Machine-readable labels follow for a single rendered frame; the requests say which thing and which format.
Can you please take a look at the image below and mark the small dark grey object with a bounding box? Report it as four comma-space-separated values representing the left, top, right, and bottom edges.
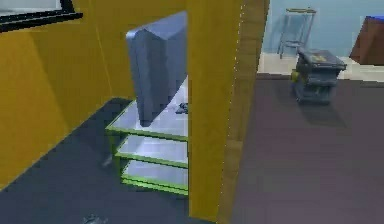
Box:
175, 102, 189, 115

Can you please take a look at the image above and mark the green glass shelf stand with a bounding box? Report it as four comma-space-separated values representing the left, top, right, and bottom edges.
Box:
105, 76, 190, 197

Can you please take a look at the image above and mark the brown wooden cabinet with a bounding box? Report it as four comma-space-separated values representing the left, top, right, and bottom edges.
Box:
349, 14, 384, 66

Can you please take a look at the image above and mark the grey metal frame chair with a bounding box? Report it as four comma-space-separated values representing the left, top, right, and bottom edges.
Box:
277, 7, 318, 60

